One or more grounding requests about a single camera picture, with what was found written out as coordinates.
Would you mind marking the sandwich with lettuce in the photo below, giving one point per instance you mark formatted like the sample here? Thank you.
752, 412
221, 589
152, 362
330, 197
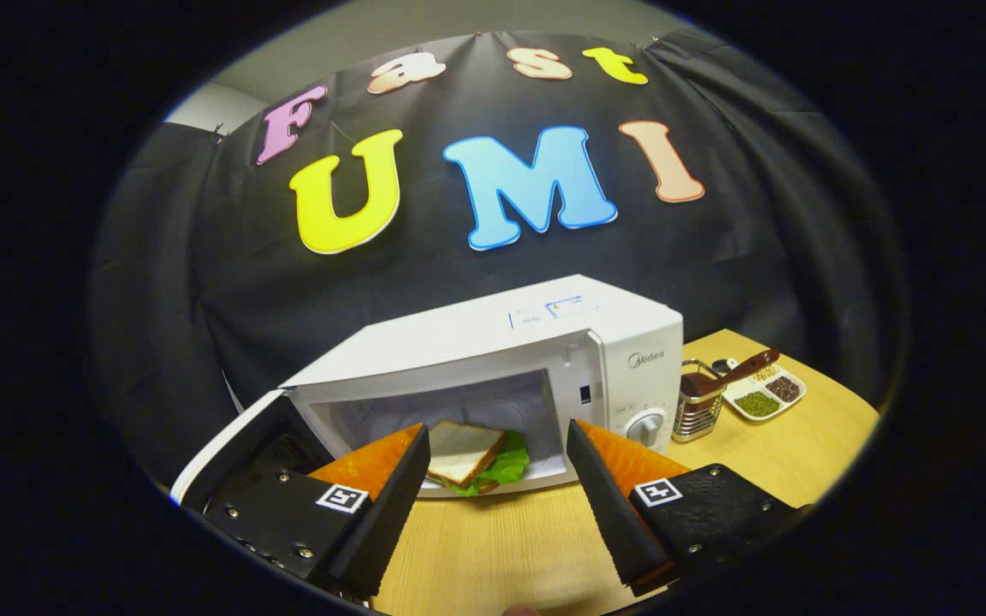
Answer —
463, 449

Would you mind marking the white divided dish of beans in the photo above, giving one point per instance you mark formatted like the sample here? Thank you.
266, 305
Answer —
758, 404

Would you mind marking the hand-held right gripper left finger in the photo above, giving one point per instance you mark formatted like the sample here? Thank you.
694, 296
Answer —
386, 522

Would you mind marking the black backdrop cloth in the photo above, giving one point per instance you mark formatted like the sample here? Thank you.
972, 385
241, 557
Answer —
758, 214

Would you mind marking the white microwave oven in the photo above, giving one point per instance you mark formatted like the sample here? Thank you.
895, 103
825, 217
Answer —
476, 342

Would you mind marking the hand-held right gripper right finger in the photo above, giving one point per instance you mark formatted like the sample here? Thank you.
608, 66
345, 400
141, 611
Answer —
608, 522

